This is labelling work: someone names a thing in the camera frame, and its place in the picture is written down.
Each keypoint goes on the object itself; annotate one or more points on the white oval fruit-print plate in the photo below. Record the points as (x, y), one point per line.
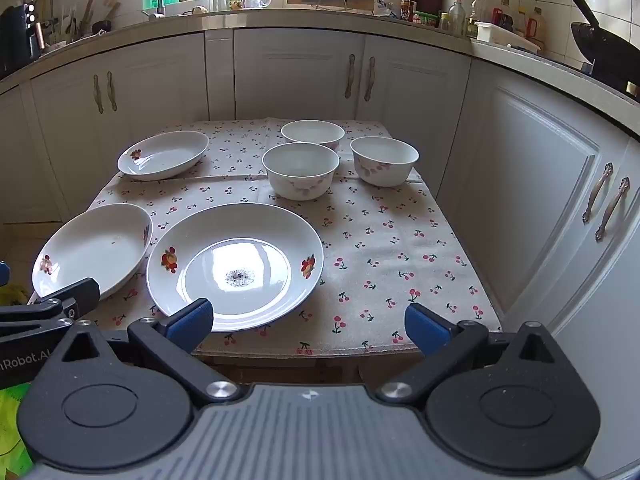
(90, 250)
(165, 155)

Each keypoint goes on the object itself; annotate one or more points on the small seasoning jar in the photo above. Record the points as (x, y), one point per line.
(444, 22)

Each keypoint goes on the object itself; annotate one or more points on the black coffee machine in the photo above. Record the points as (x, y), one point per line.
(15, 40)

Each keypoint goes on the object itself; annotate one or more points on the wooden utensils in holder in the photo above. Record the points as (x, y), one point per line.
(87, 17)

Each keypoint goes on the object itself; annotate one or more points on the clear glass bottle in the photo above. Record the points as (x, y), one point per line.
(457, 17)

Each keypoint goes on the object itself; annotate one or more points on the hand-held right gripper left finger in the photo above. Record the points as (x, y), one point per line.
(192, 317)

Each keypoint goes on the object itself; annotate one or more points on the white round fruit-print plate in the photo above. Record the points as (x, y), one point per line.
(240, 240)

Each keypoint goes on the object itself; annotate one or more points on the cherry-print tablecloth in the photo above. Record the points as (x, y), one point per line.
(380, 240)

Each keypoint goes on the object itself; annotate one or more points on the white ceramic bowl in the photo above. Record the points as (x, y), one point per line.
(300, 170)
(385, 162)
(312, 132)

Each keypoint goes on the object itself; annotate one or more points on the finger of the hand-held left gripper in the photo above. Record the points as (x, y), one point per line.
(4, 274)
(75, 292)

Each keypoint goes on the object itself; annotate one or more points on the black wok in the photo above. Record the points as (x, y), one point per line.
(600, 42)

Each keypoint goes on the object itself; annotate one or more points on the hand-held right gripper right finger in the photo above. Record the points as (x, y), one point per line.
(425, 327)

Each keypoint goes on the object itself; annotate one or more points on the white plastic container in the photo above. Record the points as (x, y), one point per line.
(505, 36)

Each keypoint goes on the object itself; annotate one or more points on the green cardboard box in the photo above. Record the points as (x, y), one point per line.
(10, 425)

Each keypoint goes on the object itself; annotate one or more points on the cooking oil bottle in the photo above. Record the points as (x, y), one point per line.
(478, 12)

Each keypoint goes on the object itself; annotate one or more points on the dark sauce bottle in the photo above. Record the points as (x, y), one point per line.
(408, 5)

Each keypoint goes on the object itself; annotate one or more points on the green lidded tin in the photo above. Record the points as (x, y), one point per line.
(426, 19)

